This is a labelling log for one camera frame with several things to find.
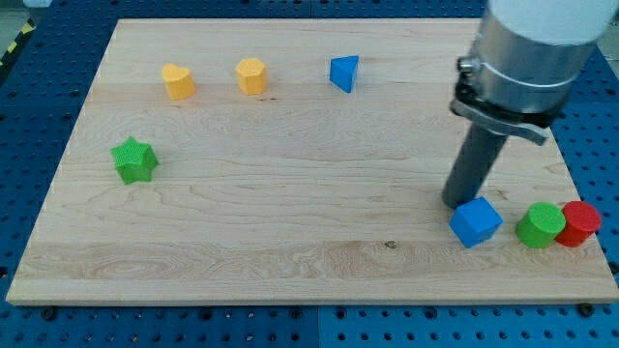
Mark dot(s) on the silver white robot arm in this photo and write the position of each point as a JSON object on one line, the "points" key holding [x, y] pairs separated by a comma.
{"points": [[520, 68]]}

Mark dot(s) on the green star block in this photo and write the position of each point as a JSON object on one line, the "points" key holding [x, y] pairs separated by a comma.
{"points": [[134, 161]]}

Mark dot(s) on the light wooden board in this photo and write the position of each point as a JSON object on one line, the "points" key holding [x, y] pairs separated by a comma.
{"points": [[301, 195]]}

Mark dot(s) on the blue triangle block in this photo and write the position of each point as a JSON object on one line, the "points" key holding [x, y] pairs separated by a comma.
{"points": [[343, 72]]}

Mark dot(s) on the yellow hexagon block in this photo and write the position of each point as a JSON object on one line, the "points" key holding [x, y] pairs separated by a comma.
{"points": [[252, 76]]}

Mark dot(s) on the yellow heart block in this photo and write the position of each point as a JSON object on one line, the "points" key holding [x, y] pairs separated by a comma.
{"points": [[177, 81]]}

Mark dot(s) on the blue cube block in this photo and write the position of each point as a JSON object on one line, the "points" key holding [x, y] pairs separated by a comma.
{"points": [[475, 222]]}

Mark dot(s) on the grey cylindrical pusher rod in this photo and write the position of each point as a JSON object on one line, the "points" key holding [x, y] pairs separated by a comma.
{"points": [[475, 158]]}

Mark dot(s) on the green cylinder block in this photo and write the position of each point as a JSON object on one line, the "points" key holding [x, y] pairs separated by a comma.
{"points": [[541, 224]]}

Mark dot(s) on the red cylinder block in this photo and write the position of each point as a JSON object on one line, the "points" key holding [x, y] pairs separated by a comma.
{"points": [[582, 221]]}

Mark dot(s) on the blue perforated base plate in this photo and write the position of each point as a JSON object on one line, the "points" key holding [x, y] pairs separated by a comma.
{"points": [[49, 58]]}

